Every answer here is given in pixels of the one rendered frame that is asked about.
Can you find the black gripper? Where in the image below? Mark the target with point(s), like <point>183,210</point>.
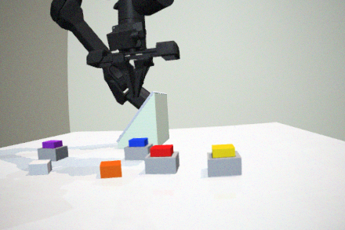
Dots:
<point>103,59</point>

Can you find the purple button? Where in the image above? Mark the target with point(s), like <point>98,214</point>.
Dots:
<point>54,150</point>

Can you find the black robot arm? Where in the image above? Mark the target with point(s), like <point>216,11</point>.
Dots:
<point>69,16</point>

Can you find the orange block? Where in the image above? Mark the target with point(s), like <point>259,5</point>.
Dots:
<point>110,169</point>

